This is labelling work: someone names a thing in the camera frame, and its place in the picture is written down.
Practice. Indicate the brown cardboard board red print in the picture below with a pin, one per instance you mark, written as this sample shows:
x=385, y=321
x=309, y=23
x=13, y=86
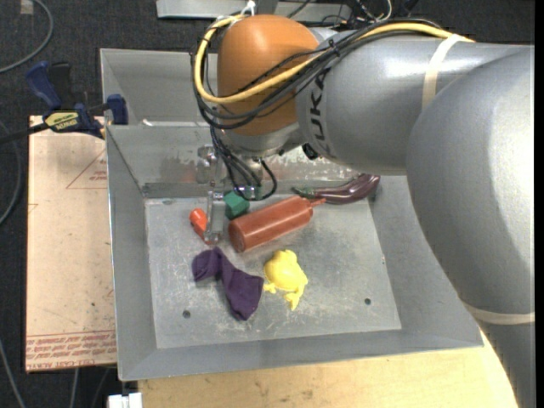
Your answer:
x=68, y=249

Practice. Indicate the black cylinder on white bracket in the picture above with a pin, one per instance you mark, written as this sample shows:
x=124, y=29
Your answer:
x=309, y=151

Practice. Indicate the red-brown squeeze bottle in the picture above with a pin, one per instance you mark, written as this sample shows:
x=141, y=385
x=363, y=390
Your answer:
x=272, y=225

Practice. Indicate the green block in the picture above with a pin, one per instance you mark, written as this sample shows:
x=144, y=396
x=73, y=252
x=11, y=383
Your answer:
x=236, y=204

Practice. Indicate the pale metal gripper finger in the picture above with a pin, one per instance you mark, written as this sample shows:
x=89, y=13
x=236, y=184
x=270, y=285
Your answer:
x=218, y=219
x=209, y=223

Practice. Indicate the grey metal bin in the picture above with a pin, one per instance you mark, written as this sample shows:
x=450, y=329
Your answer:
x=340, y=270

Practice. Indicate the purple cloth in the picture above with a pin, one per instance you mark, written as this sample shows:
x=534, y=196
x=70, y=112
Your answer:
x=238, y=287

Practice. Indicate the small orange toy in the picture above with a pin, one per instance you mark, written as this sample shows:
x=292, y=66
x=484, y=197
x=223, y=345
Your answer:
x=197, y=220

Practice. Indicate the yellow toy animal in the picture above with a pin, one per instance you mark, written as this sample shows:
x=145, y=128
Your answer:
x=285, y=276

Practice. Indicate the purple toy eggplant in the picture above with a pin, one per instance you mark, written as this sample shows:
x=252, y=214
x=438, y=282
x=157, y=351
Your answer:
x=353, y=189

